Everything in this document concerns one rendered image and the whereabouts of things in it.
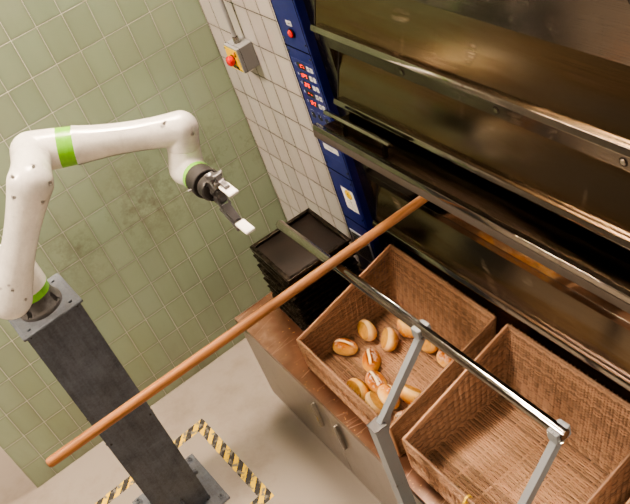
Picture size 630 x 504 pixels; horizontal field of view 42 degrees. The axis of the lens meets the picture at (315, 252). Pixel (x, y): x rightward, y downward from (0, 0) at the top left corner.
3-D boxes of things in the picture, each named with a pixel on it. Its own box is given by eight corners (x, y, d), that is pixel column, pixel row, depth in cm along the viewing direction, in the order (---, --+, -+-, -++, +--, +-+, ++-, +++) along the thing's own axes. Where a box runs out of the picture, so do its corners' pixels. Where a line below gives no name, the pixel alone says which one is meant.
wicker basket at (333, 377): (406, 293, 317) (390, 240, 299) (511, 371, 276) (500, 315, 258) (305, 366, 304) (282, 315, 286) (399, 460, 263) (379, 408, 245)
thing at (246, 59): (246, 58, 314) (237, 34, 308) (260, 65, 307) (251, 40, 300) (231, 67, 312) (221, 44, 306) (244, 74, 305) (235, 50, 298)
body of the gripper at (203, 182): (213, 166, 241) (228, 178, 235) (223, 189, 247) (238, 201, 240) (191, 180, 239) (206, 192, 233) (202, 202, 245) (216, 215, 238)
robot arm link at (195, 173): (189, 199, 249) (178, 175, 243) (221, 179, 252) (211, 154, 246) (198, 207, 244) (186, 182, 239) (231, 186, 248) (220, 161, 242)
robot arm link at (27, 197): (-18, 326, 243) (7, 171, 216) (-14, 292, 256) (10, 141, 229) (28, 330, 248) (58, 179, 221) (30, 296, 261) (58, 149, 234)
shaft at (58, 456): (51, 471, 221) (45, 464, 219) (48, 464, 223) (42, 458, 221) (517, 140, 267) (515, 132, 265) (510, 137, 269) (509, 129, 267)
